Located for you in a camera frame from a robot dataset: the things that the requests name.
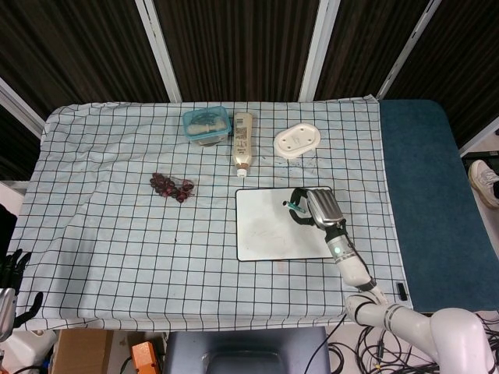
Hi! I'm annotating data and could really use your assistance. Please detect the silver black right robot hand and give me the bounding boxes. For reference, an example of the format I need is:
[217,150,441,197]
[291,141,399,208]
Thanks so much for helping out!
[287,186,347,231]

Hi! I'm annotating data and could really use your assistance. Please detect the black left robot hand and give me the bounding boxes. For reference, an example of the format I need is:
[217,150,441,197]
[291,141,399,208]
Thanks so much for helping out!
[0,250,44,344]

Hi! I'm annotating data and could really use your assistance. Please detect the green white marker pen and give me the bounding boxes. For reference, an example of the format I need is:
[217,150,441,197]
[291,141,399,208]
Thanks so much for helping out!
[281,199,312,215]

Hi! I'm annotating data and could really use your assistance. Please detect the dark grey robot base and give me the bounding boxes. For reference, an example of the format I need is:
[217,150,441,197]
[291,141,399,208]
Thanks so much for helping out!
[161,326,332,374]

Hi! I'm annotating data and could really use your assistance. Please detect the white drawing board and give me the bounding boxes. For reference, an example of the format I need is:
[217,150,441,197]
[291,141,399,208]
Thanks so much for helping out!
[235,185,336,263]

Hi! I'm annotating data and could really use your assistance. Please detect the cream oval soap dish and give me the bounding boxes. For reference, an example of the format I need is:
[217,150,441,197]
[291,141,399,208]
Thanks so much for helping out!
[273,122,322,160]

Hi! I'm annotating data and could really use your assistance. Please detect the white plastic container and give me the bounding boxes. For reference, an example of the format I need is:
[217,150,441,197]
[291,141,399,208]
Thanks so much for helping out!
[0,329,58,370]

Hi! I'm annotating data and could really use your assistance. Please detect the blue table pad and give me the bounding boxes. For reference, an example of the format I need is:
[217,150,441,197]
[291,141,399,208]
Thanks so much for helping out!
[377,99,496,315]

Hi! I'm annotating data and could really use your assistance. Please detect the beige squeeze bottle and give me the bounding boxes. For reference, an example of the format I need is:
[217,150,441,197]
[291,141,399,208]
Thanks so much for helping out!
[231,111,254,179]

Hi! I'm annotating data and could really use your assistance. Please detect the brown cardboard box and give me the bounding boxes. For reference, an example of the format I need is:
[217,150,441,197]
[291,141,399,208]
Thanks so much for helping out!
[52,330,115,374]

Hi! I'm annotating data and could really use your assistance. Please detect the white black checked tablecloth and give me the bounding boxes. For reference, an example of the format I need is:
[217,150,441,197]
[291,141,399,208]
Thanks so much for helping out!
[10,95,410,332]

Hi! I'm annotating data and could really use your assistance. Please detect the clear container with blue lid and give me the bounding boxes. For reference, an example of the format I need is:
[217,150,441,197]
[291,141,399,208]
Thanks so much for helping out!
[182,105,234,143]

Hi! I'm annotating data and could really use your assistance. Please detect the dark red grape bunch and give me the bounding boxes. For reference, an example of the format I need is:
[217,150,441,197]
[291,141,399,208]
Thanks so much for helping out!
[150,172,196,204]

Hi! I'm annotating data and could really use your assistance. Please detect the orange plastic device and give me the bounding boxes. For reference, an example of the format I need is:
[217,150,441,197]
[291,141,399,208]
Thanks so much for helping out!
[130,341,165,374]

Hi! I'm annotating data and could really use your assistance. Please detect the white sneaker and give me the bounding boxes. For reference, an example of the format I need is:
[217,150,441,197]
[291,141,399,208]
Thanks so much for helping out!
[467,159,499,210]

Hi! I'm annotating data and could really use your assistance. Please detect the black floor cable tangle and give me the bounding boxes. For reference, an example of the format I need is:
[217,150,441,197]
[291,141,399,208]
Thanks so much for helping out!
[303,309,499,374]

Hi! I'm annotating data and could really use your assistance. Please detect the white frame post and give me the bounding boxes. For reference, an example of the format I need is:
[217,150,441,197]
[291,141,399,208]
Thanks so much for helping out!
[0,76,46,136]
[134,0,182,104]
[376,0,445,101]
[298,0,345,101]
[458,115,499,157]

